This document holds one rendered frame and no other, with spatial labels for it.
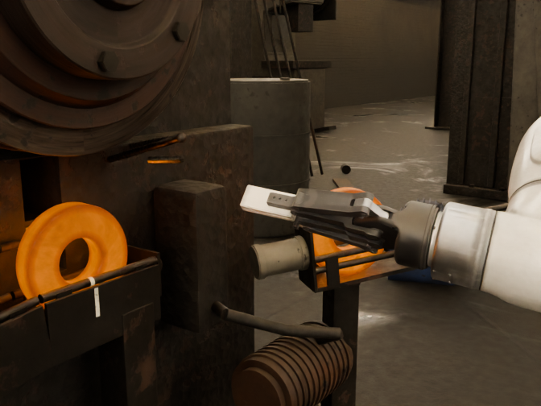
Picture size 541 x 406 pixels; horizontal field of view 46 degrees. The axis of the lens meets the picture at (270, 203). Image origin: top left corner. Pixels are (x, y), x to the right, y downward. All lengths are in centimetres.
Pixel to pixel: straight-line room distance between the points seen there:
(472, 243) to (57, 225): 50
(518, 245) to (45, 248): 56
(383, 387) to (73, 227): 140
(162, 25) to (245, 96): 269
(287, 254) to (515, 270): 47
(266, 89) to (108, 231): 264
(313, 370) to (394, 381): 106
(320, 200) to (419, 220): 11
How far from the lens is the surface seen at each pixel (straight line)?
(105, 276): 89
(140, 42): 79
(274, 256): 105
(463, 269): 70
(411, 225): 71
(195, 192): 99
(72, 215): 86
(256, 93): 347
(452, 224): 70
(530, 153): 81
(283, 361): 104
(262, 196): 78
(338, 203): 71
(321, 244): 108
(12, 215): 90
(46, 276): 86
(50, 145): 80
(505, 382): 221
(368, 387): 207
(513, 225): 70
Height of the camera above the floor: 100
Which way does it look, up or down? 13 degrees down
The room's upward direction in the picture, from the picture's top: straight up
